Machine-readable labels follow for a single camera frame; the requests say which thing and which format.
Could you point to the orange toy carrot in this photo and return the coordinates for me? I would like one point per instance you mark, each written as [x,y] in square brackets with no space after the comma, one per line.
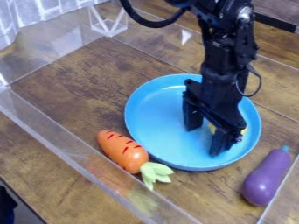
[131,156]

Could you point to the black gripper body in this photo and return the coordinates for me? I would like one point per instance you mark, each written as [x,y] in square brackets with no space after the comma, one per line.
[216,95]

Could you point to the clear acrylic enclosure wall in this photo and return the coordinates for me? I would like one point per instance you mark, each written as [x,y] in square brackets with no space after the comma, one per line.
[71,71]

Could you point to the blue round plastic tray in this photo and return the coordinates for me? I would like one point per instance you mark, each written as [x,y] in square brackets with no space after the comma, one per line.
[154,121]

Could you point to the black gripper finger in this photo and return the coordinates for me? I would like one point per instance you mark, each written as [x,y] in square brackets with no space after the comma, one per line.
[223,140]
[192,117]

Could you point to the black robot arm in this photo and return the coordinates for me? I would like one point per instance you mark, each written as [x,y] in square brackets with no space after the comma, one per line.
[226,22]

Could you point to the purple toy eggplant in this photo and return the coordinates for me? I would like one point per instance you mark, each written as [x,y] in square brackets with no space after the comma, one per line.
[262,182]

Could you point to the yellow toy lemon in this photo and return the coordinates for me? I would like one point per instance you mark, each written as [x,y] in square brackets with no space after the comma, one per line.
[212,130]

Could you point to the dark object at table edge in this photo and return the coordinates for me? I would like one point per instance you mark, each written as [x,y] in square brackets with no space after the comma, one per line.
[7,207]

